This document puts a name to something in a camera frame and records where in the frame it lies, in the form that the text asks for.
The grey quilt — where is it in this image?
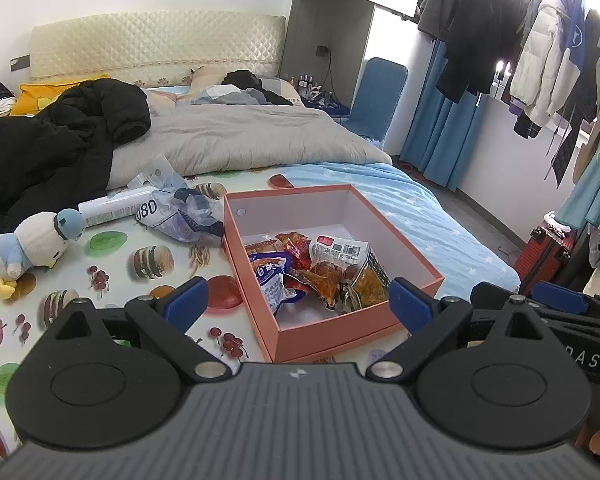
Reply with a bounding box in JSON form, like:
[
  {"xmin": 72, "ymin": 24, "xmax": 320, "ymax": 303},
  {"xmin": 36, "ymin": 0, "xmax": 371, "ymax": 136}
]
[{"xmin": 105, "ymin": 102, "xmax": 393, "ymax": 191}]

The blue curtain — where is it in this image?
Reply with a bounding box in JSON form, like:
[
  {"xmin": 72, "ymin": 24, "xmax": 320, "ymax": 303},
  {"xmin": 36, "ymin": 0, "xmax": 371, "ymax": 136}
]
[{"xmin": 400, "ymin": 35, "xmax": 488, "ymax": 192}]

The black puffer jacket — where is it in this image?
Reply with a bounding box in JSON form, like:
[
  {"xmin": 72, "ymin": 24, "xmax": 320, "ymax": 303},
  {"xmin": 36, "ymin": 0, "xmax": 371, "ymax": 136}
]
[{"xmin": 0, "ymin": 79, "xmax": 152, "ymax": 231}]

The white plush duck toy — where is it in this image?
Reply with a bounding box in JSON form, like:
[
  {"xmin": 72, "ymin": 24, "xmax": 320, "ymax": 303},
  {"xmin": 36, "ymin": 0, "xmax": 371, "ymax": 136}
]
[{"xmin": 0, "ymin": 208, "xmax": 85, "ymax": 301}]

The pink pillow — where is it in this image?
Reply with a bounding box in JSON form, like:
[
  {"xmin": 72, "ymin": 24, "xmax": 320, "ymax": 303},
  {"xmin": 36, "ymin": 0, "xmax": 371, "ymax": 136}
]
[{"xmin": 190, "ymin": 65, "xmax": 231, "ymax": 92}]

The light blue bed sheet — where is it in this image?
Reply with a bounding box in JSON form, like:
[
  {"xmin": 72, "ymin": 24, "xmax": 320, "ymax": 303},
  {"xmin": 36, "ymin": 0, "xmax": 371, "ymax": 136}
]
[{"xmin": 280, "ymin": 160, "xmax": 522, "ymax": 295}]

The blue chair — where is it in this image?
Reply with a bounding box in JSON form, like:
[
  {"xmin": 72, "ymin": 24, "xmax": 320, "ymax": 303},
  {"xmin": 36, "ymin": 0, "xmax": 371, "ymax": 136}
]
[{"xmin": 341, "ymin": 56, "xmax": 409, "ymax": 150}]

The pile of snack packets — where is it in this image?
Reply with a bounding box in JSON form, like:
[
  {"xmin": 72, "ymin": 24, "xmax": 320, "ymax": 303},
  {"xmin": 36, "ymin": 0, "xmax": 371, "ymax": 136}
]
[{"xmin": 244, "ymin": 231, "xmax": 392, "ymax": 315}]

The clear printed plastic bag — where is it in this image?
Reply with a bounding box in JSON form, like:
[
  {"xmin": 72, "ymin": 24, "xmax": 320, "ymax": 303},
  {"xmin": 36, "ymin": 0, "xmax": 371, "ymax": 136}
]
[{"xmin": 125, "ymin": 152, "xmax": 226, "ymax": 248}]

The grey striped hanging sweater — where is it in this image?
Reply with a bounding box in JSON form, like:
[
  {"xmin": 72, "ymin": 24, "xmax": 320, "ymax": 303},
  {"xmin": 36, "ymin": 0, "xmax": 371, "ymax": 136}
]
[{"xmin": 417, "ymin": 0, "xmax": 473, "ymax": 41}]

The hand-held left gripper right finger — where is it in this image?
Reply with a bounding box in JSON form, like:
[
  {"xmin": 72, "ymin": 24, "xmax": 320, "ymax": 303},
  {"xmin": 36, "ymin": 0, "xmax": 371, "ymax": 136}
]
[{"xmin": 370, "ymin": 277, "xmax": 561, "ymax": 382}]

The yellow pillow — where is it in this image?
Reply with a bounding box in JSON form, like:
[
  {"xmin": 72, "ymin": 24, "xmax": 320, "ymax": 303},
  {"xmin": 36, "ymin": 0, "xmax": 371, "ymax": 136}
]
[{"xmin": 10, "ymin": 76, "xmax": 112, "ymax": 117}]

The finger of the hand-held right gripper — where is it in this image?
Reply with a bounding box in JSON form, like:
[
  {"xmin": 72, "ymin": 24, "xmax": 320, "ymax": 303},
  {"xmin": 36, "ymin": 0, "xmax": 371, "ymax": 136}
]
[
  {"xmin": 470, "ymin": 282, "xmax": 543, "ymax": 317},
  {"xmin": 534, "ymin": 281, "xmax": 590, "ymax": 315}
]

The dark plaid hanging garment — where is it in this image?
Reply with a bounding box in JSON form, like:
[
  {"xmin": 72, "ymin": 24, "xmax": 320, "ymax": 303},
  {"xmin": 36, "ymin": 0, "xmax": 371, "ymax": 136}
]
[{"xmin": 545, "ymin": 115, "xmax": 583, "ymax": 188}]

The black hanging coat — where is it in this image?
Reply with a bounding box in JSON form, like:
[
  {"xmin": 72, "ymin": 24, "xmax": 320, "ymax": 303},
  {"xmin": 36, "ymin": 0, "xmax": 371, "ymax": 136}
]
[{"xmin": 436, "ymin": 0, "xmax": 531, "ymax": 103}]

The blue snack packet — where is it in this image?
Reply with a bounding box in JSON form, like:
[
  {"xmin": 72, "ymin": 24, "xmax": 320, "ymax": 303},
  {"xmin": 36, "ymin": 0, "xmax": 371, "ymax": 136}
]
[{"xmin": 248, "ymin": 251, "xmax": 303, "ymax": 317}]

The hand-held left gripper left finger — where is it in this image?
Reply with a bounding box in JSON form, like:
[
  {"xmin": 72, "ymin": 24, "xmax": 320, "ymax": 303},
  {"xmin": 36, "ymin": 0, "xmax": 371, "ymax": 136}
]
[{"xmin": 40, "ymin": 276, "xmax": 231, "ymax": 382}]

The white tube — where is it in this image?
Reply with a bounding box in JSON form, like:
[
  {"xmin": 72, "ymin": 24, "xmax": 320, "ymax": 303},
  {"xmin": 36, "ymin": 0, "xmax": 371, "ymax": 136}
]
[{"xmin": 77, "ymin": 187, "xmax": 156, "ymax": 228}]

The row of small bottles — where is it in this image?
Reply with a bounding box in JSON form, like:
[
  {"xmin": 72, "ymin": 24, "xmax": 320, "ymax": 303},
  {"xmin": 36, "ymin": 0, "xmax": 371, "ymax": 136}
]
[{"xmin": 297, "ymin": 74, "xmax": 326, "ymax": 98}]

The blue white hanging jacket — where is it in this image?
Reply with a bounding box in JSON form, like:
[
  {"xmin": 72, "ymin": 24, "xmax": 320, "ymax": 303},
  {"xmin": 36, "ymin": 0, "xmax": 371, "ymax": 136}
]
[{"xmin": 555, "ymin": 0, "xmax": 600, "ymax": 71}]

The red suitcase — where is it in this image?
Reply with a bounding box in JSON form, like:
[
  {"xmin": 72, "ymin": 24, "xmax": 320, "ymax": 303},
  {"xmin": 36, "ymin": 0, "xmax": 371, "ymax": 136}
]
[{"xmin": 512, "ymin": 212, "xmax": 581, "ymax": 296}]

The fruit print mat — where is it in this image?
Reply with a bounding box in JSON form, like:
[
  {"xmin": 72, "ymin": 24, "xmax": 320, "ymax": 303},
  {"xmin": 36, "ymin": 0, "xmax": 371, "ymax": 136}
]
[{"xmin": 0, "ymin": 167, "xmax": 381, "ymax": 466}]

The beige padded headboard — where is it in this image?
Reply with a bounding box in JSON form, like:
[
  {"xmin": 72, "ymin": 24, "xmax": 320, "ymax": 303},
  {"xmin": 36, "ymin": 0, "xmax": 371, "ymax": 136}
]
[{"xmin": 29, "ymin": 10, "xmax": 287, "ymax": 88}]

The grey wall cabinet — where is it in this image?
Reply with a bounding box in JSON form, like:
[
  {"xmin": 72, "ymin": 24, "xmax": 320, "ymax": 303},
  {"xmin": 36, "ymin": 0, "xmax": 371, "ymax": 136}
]
[{"xmin": 280, "ymin": 0, "xmax": 428, "ymax": 111}]

